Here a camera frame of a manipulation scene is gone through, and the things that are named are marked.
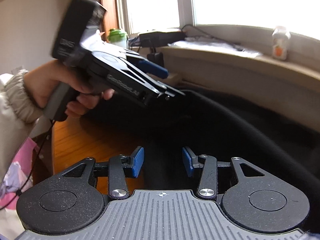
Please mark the white window frame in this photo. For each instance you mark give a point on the white window frame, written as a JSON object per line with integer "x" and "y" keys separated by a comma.
{"x": 183, "y": 2}

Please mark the black power adapter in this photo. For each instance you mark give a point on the black power adapter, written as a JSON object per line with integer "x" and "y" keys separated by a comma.
{"x": 155, "y": 60}

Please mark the green-lid white bottle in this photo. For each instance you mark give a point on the green-lid white bottle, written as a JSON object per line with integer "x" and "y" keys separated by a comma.
{"x": 117, "y": 38}

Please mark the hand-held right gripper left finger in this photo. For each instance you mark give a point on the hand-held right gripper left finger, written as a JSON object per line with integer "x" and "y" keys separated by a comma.
{"x": 137, "y": 162}

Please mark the person's left forearm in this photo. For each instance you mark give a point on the person's left forearm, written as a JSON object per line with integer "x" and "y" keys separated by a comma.
{"x": 12, "y": 110}

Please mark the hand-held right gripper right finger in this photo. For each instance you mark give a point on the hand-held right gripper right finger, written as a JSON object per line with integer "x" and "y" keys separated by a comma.
{"x": 187, "y": 162}

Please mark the person's left hand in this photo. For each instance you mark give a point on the person's left hand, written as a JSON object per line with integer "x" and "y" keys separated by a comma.
{"x": 42, "y": 85}

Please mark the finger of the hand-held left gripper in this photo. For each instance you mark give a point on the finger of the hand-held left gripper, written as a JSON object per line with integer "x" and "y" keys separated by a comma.
{"x": 150, "y": 82}
{"x": 157, "y": 71}

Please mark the small orange-label bottle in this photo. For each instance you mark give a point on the small orange-label bottle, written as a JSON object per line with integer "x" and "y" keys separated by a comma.
{"x": 281, "y": 45}

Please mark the black fleece sweatshirt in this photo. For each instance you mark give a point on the black fleece sweatshirt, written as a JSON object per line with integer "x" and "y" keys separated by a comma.
{"x": 225, "y": 135}

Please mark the person's pink clothing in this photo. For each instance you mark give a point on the person's pink clothing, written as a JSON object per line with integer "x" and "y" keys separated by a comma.
{"x": 15, "y": 170}

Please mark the brown wooden window trim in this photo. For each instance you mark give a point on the brown wooden window trim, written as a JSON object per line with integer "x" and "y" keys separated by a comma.
{"x": 110, "y": 5}

